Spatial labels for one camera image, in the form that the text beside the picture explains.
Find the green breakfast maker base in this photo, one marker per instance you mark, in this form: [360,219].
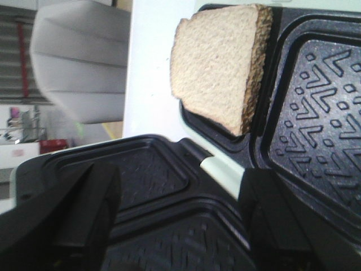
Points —
[307,121]

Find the green breakfast maker lid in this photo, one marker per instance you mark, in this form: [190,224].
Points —
[172,215]

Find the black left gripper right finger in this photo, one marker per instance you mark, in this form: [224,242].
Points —
[285,233]

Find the bread slice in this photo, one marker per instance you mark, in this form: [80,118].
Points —
[217,63]

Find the left grey upholstered chair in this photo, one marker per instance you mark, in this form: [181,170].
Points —
[79,52]

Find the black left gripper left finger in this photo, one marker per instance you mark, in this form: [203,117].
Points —
[65,227]

